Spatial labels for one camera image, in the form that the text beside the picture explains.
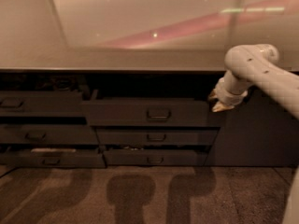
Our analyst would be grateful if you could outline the dark drawer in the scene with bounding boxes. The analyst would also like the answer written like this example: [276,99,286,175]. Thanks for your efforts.
[0,149,106,168]
[0,124,98,145]
[81,90,208,127]
[0,91,83,118]
[97,129,218,146]
[104,149,207,166]

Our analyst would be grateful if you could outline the pale flat item bottom drawer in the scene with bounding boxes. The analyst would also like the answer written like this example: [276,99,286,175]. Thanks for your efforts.
[31,148,77,153]

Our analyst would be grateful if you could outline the dark right cabinet door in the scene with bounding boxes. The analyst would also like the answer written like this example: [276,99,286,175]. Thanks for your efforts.
[206,87,299,166]

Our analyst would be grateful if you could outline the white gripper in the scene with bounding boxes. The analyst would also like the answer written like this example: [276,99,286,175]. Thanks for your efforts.
[207,77,248,113]

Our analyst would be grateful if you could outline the dark clutter in left drawer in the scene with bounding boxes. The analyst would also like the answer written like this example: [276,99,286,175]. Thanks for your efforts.
[0,74,78,91]

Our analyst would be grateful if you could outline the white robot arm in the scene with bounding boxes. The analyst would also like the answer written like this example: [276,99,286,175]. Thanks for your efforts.
[207,44,299,166]

